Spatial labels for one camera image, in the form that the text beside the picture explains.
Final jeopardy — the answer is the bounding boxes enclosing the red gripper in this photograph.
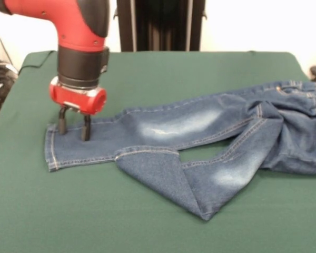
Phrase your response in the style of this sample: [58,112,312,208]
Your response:
[48,76,107,142]

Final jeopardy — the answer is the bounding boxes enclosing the blue denim jeans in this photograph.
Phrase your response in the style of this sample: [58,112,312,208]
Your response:
[44,80,316,221]

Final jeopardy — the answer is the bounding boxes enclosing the dark green table cloth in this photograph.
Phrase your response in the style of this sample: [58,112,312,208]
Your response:
[0,50,316,253]

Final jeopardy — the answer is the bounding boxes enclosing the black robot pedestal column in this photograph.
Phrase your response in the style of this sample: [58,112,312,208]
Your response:
[107,0,208,53]

